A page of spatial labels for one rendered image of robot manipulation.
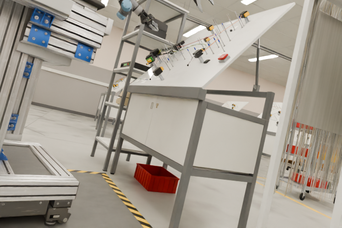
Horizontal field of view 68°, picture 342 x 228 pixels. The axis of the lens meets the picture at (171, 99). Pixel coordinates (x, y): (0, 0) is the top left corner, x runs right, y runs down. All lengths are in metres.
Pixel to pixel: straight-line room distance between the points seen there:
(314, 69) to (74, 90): 8.22
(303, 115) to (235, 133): 0.48
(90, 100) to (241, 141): 7.70
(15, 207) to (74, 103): 7.78
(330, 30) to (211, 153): 0.91
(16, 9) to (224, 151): 1.40
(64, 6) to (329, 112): 1.37
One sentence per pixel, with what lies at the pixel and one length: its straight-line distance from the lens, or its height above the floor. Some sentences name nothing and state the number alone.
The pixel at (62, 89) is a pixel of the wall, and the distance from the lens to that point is 9.06.
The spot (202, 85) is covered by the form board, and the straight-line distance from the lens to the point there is 1.47.
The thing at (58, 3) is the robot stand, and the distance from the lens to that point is 1.31.
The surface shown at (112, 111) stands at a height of 0.51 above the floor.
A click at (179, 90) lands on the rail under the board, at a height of 0.84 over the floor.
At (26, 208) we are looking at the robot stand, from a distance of 1.41.
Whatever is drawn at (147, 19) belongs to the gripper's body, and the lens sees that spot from 2.18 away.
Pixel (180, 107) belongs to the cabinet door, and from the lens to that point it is 1.65.
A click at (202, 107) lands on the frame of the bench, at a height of 0.76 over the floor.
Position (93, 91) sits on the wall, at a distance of 9.07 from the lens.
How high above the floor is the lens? 0.66
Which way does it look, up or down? 4 degrees up
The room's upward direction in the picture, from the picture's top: 14 degrees clockwise
